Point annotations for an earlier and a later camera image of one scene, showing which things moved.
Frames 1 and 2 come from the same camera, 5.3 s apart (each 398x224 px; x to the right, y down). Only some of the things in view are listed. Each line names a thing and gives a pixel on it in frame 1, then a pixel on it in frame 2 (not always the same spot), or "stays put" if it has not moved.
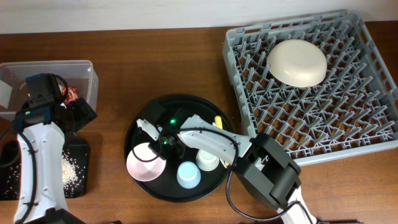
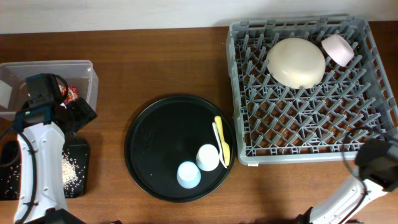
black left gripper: [84, 111] stays put
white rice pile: [73, 175] stays put
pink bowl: [145, 171] to [338, 49]
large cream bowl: [297, 63] stays put
